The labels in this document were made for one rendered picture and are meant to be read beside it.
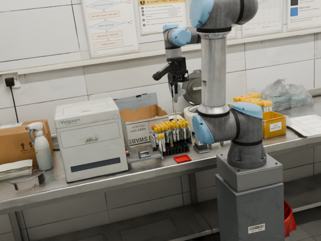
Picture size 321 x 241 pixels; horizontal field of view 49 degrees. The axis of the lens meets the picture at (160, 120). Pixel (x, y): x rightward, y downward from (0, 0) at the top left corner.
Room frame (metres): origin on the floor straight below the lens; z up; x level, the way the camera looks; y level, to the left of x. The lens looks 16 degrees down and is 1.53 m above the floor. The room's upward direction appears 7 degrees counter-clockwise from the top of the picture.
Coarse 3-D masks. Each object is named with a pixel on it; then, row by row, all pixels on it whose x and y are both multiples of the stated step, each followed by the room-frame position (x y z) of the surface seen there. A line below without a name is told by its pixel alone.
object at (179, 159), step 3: (177, 156) 1.58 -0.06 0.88; (180, 156) 1.59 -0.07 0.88; (183, 156) 1.59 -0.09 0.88; (186, 156) 1.58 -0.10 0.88; (174, 159) 1.57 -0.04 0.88; (177, 159) 1.56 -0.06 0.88; (180, 159) 1.56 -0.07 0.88; (183, 159) 1.55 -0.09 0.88; (186, 159) 1.55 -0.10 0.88; (189, 159) 1.53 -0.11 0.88; (177, 162) 1.52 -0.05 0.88; (180, 162) 1.52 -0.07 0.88
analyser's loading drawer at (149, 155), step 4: (148, 148) 1.57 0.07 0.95; (140, 152) 1.58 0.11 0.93; (144, 152) 1.58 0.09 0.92; (148, 152) 1.58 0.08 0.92; (152, 152) 1.59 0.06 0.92; (156, 152) 1.59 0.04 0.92; (160, 152) 1.56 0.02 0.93; (128, 156) 1.58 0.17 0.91; (132, 156) 1.57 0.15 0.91; (136, 156) 1.56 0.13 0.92; (140, 156) 1.53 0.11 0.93; (144, 156) 1.53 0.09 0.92; (148, 156) 1.54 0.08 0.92; (152, 156) 1.54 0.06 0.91; (156, 156) 1.54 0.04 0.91; (160, 156) 1.55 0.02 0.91; (128, 160) 1.53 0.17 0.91; (132, 160) 1.52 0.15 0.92; (136, 160) 1.52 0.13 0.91; (140, 160) 1.52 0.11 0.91; (144, 160) 1.53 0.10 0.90
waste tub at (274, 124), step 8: (264, 112) 1.84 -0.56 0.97; (272, 112) 1.83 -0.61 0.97; (264, 120) 1.69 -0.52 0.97; (272, 120) 1.70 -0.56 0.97; (280, 120) 1.72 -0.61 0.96; (264, 128) 1.69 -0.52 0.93; (272, 128) 1.70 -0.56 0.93; (280, 128) 1.72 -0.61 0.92; (264, 136) 1.69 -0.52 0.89; (272, 136) 1.70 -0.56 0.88
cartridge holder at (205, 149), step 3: (195, 144) 1.65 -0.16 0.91; (204, 144) 1.63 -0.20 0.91; (195, 147) 1.66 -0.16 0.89; (198, 147) 1.62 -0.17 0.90; (201, 147) 1.62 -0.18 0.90; (204, 147) 1.63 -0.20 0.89; (207, 147) 1.63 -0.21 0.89; (198, 150) 1.61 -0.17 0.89; (201, 150) 1.61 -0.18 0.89; (204, 150) 1.61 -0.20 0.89; (207, 150) 1.61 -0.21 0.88
